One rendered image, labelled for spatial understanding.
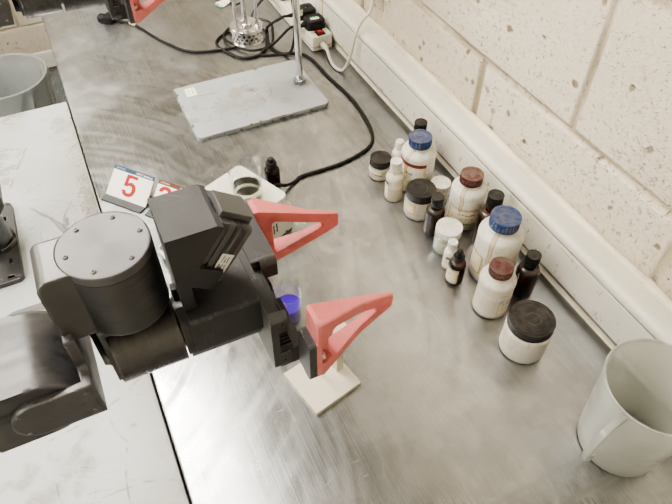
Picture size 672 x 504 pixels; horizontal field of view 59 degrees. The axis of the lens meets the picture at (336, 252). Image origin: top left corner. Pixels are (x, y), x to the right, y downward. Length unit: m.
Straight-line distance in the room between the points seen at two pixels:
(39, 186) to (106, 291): 0.91
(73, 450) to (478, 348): 0.59
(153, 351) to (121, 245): 0.09
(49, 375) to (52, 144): 0.98
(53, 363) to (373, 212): 0.76
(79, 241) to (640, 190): 0.73
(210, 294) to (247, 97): 0.98
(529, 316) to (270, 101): 0.75
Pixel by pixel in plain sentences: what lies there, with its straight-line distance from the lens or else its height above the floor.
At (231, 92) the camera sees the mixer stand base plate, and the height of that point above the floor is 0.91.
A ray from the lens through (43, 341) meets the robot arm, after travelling 0.45.
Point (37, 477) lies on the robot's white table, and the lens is 0.91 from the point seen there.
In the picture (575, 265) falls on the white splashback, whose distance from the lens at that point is 0.98.
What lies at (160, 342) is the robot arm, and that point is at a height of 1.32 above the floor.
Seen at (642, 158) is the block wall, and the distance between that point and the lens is 0.89.
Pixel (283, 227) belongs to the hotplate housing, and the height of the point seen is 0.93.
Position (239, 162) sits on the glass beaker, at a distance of 0.98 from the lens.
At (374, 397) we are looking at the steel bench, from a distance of 0.87.
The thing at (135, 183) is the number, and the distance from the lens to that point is 1.18.
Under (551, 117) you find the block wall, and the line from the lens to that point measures 1.00.
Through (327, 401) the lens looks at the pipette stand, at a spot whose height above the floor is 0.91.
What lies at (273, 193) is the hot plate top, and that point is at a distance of 1.01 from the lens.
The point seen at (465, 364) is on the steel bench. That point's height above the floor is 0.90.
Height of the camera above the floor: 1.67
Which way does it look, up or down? 48 degrees down
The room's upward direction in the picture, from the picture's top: straight up
